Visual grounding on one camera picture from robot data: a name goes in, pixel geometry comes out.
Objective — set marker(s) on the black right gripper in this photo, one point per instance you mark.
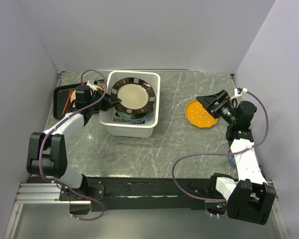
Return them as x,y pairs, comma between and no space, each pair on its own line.
209,101

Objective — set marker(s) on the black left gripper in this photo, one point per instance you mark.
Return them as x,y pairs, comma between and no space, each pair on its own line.
109,101

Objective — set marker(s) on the yellow scalloped plate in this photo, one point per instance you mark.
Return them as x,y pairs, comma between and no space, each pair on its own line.
198,116

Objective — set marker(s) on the black striped lacquer plate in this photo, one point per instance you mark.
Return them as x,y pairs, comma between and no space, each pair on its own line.
137,96

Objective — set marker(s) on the dark blue floral plate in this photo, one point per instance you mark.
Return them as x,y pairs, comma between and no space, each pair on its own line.
133,116

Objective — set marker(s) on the turquoise polka dot plate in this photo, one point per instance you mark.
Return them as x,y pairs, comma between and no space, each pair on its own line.
134,120

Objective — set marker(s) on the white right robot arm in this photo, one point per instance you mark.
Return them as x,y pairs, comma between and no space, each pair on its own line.
250,198

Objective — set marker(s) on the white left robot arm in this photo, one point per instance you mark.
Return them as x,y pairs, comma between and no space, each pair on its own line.
47,156

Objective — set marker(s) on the white plastic bin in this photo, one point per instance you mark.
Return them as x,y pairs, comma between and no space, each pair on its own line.
118,127

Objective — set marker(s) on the small clear glass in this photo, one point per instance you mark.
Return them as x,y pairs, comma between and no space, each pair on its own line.
102,83

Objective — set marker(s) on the peach bird-painted plate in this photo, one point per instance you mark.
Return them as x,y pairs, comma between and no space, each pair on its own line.
73,99

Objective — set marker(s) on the orange chopsticks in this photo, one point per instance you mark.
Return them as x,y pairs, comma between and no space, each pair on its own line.
67,102

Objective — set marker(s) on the black serving tray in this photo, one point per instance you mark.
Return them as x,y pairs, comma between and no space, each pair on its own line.
60,96

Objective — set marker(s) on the small blue patterned dish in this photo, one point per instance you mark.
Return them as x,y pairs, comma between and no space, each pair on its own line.
231,158

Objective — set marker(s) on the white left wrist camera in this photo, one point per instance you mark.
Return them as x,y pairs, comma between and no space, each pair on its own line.
91,84

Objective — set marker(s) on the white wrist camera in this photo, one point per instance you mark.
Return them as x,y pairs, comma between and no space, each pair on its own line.
91,84
238,92

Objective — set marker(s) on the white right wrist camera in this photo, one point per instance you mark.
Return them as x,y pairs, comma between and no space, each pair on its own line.
238,92

